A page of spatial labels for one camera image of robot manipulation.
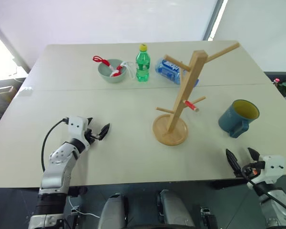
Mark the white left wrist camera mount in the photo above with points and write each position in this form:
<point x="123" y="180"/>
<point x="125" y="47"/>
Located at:
<point x="76" y="127"/>

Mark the dark window frame post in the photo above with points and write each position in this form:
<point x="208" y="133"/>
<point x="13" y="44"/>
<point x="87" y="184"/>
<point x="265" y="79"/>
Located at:
<point x="214" y="19"/>

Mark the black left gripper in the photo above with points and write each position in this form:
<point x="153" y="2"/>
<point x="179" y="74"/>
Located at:
<point x="88" y="137"/>

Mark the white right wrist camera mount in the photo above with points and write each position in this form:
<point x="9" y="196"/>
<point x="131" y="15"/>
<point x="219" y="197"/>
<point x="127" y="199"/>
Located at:
<point x="272" y="167"/>

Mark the blue mug yellow inside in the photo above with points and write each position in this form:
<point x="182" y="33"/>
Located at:
<point x="231" y="119"/>

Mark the wooden mug tree stand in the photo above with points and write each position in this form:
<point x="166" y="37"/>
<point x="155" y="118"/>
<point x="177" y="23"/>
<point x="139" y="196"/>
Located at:
<point x="181" y="100"/>

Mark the clear blue-labelled water bottle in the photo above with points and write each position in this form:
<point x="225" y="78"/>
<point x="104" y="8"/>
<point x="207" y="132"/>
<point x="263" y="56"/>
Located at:
<point x="168" y="70"/>

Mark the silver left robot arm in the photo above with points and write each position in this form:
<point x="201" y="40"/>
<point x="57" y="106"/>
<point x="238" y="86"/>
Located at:
<point x="58" y="164"/>

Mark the grey rounded robot leg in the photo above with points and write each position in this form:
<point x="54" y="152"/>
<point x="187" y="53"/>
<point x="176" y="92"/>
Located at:
<point x="113" y="211"/>
<point x="175" y="208"/>

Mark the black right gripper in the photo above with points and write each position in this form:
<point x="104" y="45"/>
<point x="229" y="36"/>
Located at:
<point x="251" y="169"/>

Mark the green plastic soda bottle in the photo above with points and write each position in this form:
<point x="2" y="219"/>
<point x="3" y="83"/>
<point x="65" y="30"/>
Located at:
<point x="142" y="66"/>

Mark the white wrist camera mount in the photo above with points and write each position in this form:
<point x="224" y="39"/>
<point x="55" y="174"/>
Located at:
<point x="76" y="127"/>
<point x="272" y="167"/>

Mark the dark slanted frame bar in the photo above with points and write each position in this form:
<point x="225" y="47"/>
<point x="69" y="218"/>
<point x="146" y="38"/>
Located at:
<point x="10" y="45"/>

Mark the grey-green bowl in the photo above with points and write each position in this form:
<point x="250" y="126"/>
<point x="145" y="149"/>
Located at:
<point x="112" y="76"/>

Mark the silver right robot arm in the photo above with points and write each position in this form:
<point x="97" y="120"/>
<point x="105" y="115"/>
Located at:
<point x="275" y="205"/>

